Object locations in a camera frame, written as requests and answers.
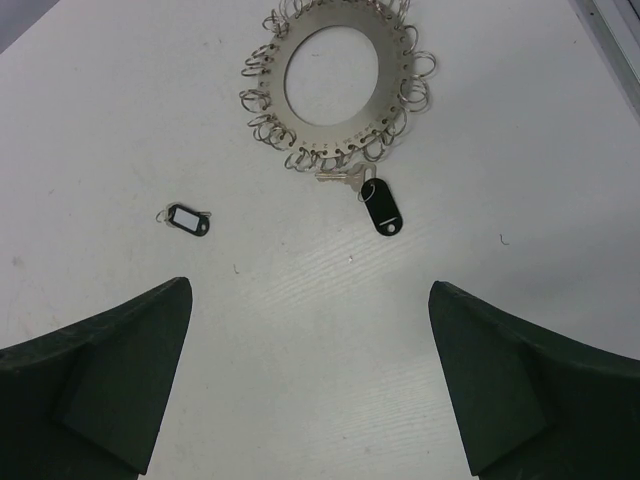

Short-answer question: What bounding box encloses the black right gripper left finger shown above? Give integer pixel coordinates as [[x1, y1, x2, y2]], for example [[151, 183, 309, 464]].
[[1, 277, 193, 479]]

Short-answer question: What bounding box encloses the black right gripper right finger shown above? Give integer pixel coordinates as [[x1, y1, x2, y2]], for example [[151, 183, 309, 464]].
[[428, 282, 639, 479]]

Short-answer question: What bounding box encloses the black tag with white label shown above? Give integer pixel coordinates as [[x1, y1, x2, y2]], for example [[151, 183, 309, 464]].
[[155, 202, 211, 237]]

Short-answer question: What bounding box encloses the silver key with black tag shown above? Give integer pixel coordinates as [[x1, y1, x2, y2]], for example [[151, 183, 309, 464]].
[[315, 162, 404, 237]]

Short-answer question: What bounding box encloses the metal key ring disc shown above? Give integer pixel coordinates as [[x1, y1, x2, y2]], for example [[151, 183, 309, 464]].
[[239, 1, 438, 175]]

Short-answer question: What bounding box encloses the aluminium table edge rail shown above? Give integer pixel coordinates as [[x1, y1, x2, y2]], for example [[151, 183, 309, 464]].
[[574, 0, 639, 85]]

